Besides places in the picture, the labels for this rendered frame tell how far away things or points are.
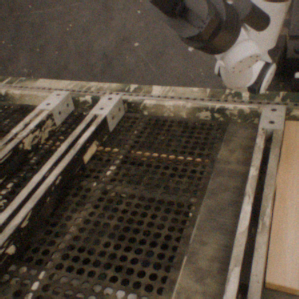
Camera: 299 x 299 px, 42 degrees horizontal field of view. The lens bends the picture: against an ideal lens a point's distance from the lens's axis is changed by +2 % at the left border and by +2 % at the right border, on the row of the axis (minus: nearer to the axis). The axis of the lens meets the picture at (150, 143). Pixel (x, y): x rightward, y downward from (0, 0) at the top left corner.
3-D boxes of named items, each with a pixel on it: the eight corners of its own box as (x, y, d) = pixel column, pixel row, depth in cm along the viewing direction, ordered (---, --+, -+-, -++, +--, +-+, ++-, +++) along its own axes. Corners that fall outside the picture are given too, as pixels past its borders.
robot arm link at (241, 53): (180, 21, 69) (209, 35, 78) (205, 71, 66) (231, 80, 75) (233, -26, 63) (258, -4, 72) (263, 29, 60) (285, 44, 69)
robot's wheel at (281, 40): (277, 30, 198) (273, 39, 182) (287, 30, 196) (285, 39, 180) (273, 69, 207) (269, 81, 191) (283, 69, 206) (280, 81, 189)
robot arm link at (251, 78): (206, 64, 83) (216, 91, 101) (250, 82, 80) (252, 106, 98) (229, 20, 83) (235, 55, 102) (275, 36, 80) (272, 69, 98)
